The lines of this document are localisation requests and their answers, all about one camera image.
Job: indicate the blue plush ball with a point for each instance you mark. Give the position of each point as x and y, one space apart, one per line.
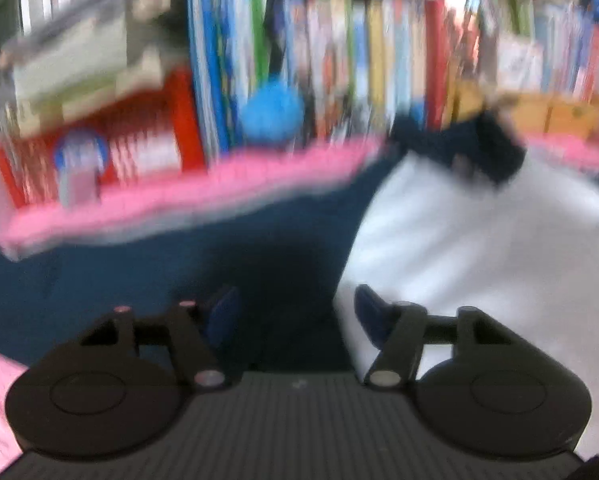
273 115

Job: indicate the pink towel mat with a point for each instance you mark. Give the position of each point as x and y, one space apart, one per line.
179 194

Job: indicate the wooden desk organizer with drawers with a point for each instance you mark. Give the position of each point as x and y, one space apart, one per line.
532 113

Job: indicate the navy and white jacket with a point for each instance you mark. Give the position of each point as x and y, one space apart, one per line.
284 263

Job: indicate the right row of upright books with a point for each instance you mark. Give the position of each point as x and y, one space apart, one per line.
546 46

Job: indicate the stack of paper books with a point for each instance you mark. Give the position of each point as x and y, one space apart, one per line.
91 54

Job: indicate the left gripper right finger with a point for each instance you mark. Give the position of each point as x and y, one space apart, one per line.
401 330

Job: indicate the blue round tag stand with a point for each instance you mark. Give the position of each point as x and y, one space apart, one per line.
80 158

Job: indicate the red plastic crate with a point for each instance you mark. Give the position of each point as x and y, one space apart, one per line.
151 134

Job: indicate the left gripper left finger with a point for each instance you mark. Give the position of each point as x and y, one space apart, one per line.
174 350

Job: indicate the row of upright books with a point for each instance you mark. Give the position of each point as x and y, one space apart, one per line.
546 46
359 64

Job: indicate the left row of upright books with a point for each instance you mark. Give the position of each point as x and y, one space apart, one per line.
359 64

